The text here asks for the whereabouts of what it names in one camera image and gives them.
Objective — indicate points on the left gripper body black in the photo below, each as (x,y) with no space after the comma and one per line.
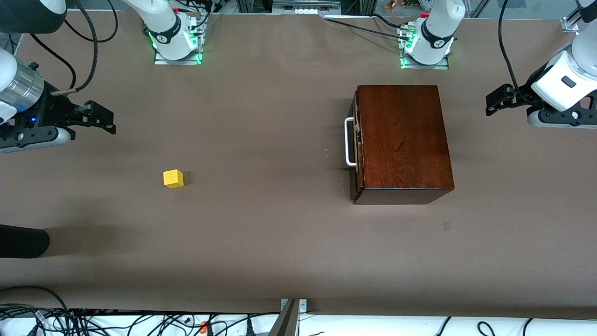
(523,94)

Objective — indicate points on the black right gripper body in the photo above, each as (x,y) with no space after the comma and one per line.
(52,112)

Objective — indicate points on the yellow cube block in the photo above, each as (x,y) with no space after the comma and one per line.
(173,179)

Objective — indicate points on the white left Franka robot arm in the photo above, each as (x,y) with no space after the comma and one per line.
(440,18)

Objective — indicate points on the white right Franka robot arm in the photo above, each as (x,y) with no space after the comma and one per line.
(163,18)

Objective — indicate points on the dark brown wooden cabinet box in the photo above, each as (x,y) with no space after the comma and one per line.
(406,140)

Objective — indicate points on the black rounded object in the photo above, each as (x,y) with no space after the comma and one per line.
(23,241)

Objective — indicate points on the grey power strip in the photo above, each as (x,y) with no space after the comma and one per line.
(305,7)

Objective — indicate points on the dark metal bar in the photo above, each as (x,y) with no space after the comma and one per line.
(285,322)

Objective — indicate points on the aluminium frame profile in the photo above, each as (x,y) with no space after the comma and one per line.
(570,24)

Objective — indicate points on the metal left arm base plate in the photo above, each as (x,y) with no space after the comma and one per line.
(440,66)

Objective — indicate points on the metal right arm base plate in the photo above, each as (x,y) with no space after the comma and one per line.
(161,60)

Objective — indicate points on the silver metal bracket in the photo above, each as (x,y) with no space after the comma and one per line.
(303,305)

